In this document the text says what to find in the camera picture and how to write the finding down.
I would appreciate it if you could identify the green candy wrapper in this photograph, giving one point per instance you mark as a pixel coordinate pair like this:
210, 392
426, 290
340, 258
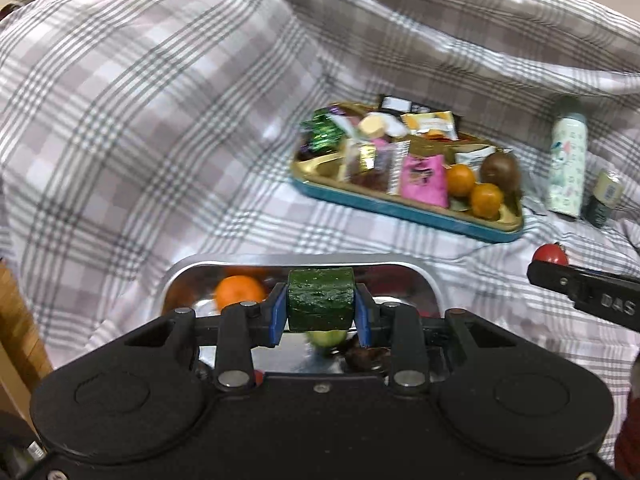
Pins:
322, 130

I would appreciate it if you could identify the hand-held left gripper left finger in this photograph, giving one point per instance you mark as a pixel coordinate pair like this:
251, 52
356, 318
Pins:
278, 314

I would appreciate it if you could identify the pink snack packet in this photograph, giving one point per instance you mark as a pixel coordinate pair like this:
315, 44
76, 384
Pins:
424, 180

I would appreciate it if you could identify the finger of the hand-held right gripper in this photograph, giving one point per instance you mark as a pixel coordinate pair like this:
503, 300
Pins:
600, 300

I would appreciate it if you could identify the clear packet of dark snacks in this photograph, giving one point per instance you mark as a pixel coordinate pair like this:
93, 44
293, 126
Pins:
372, 167

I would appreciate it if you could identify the wooden furniture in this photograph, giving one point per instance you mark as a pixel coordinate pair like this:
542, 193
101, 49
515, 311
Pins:
20, 335

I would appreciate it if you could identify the round cream candy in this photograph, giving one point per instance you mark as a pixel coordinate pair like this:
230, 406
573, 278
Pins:
377, 126

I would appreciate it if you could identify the yellow and white snack packet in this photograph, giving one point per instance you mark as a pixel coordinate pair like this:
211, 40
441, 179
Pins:
430, 125

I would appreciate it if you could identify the small white packet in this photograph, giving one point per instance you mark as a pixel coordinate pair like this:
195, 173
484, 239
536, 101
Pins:
472, 156

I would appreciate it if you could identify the plaid blanket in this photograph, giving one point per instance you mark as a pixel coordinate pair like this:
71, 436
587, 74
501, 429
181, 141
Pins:
150, 135

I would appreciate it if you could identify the red tomato with stem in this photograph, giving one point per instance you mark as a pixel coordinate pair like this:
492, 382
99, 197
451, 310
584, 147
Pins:
550, 254

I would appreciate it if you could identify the brown kiwi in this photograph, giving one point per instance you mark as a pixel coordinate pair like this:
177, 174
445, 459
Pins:
500, 172

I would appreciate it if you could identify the small orange kumquat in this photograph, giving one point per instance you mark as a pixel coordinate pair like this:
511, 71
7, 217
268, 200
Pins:
460, 181
486, 201

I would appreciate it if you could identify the white printed bottle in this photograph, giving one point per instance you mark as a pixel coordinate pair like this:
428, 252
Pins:
567, 160

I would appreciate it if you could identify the large orange mandarin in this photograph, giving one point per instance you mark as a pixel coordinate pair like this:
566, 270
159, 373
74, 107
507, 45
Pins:
239, 292

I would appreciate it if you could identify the small green bottle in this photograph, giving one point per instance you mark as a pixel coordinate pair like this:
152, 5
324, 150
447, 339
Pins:
602, 200

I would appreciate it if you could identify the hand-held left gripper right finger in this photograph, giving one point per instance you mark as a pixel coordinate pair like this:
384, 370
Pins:
362, 321

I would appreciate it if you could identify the black snack packet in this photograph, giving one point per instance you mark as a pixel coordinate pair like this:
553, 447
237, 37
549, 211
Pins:
405, 105

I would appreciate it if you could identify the stainless steel tray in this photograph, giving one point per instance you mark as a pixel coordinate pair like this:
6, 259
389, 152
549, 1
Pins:
200, 275

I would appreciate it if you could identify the teal and gold tin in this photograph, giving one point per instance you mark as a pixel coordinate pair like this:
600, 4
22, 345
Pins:
400, 215

